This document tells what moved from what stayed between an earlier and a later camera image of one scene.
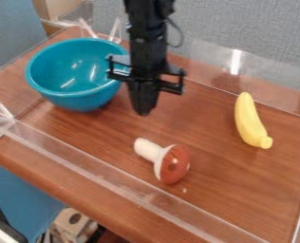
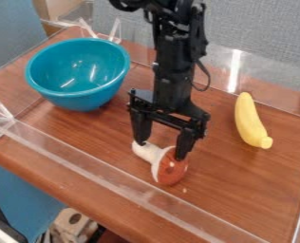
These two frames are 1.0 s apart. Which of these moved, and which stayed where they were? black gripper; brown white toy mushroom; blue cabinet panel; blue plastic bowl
Moved: black gripper
Stayed: blue plastic bowl; brown white toy mushroom; blue cabinet panel
